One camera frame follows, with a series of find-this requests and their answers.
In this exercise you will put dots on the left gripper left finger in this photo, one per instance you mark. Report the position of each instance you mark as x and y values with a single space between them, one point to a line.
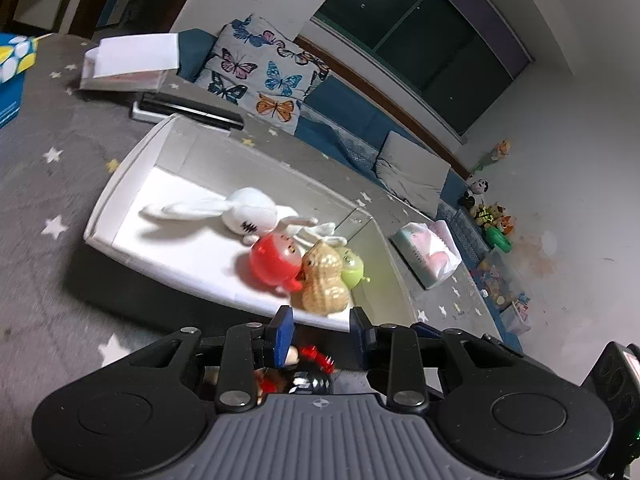
246 348

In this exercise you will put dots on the black white flat box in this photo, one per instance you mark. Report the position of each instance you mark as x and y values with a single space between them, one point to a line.
155 107

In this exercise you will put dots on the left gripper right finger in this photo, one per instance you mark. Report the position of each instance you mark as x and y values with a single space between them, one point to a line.
391 356

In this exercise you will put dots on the white open paper box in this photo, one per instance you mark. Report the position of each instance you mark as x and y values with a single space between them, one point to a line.
130 63

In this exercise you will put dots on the red round doll toy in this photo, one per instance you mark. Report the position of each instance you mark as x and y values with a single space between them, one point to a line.
276 261

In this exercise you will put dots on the dark glass window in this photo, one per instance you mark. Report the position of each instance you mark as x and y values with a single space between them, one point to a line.
456 56

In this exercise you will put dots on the clear plastic toy bin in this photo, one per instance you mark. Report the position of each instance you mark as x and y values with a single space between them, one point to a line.
505 291

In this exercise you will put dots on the panda plush toy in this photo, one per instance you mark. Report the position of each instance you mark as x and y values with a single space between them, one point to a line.
473 198

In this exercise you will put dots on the pile of small toys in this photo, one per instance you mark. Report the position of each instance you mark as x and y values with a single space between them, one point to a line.
497 224

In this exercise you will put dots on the blue sofa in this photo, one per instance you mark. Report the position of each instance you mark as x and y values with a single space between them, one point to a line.
344 126

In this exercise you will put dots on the pink white tissue pack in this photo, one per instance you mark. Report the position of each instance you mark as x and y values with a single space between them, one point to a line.
429 250

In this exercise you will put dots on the black white storage box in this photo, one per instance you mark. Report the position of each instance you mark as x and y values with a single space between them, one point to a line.
196 228

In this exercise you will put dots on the green round alien toy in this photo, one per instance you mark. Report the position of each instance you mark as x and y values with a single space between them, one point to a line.
352 273

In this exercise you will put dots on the grey sofa cushion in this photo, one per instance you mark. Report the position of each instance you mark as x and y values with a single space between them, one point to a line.
411 172

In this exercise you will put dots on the black haired red doll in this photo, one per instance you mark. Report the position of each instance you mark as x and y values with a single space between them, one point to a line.
306 372

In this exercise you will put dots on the white plush rabbit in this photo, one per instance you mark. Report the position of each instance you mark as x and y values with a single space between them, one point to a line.
251 214

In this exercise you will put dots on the blue yellow tissue box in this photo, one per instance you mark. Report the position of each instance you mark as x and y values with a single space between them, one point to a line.
17 54

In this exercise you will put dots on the butterfly print pillow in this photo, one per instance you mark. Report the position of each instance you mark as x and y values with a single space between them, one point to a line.
255 67

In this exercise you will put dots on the peanut shaped toy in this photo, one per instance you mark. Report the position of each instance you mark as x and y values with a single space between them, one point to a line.
324 291

